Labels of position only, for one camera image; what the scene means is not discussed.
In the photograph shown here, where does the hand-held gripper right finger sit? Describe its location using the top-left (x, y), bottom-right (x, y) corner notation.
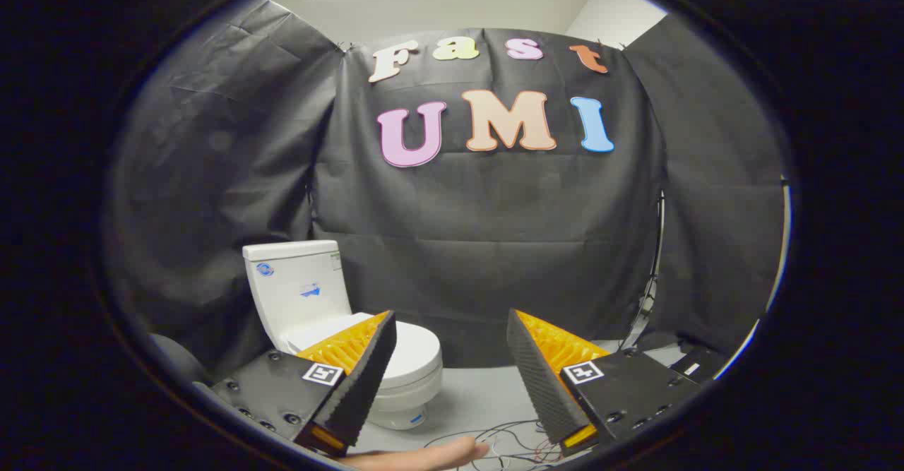
top-left (506, 308), bottom-right (706, 457)

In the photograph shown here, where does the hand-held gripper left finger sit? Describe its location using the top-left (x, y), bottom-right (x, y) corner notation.
top-left (210, 309), bottom-right (398, 458)

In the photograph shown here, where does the white toilet lid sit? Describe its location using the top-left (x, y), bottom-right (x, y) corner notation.
top-left (281, 312), bottom-right (444, 391)

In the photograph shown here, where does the white toilet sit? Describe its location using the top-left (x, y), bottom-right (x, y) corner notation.
top-left (242, 239), bottom-right (444, 431)

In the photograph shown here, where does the black backdrop cloth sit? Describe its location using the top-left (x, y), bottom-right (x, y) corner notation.
top-left (106, 0), bottom-right (788, 387)

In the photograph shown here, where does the black box with white label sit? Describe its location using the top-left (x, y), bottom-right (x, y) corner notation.
top-left (670, 346), bottom-right (728, 385)

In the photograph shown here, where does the tangle of thin cables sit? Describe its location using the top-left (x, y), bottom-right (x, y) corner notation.
top-left (424, 420), bottom-right (566, 471)

